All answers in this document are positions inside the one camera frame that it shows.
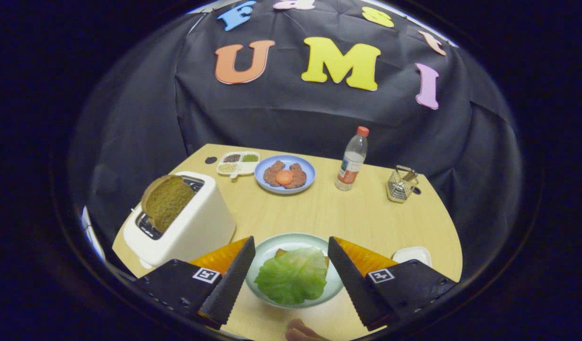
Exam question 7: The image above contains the pale green plate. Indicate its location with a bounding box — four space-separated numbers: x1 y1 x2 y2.
245 233 345 309

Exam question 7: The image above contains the black backdrop cloth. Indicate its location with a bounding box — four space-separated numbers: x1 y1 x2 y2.
68 0 524 280

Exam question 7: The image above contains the white toaster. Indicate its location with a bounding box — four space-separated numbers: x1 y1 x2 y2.
123 171 236 269

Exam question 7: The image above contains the thick toasted bread slice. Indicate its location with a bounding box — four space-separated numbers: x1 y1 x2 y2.
141 174 195 233

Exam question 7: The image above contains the white divided seasoning tray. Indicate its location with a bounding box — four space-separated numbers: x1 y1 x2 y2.
217 151 261 180

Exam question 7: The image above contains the small white dish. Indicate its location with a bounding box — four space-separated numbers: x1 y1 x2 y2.
392 246 432 267

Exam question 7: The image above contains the green lettuce leaf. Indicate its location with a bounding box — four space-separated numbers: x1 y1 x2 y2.
254 246 328 305

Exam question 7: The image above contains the blue plate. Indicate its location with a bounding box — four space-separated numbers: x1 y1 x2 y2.
254 155 316 195

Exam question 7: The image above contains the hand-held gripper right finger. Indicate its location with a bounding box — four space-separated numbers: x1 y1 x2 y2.
327 236 457 332

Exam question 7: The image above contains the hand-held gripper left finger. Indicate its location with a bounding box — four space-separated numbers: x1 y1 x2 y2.
135 236 256 331

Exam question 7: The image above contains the metal wire basket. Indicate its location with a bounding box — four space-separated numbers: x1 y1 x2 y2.
386 165 420 204

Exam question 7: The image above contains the brown meat patty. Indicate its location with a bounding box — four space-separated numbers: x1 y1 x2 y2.
264 161 286 187
286 163 307 189

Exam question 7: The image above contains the clear plastic bottle red cap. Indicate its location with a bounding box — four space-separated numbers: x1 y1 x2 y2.
335 126 370 191

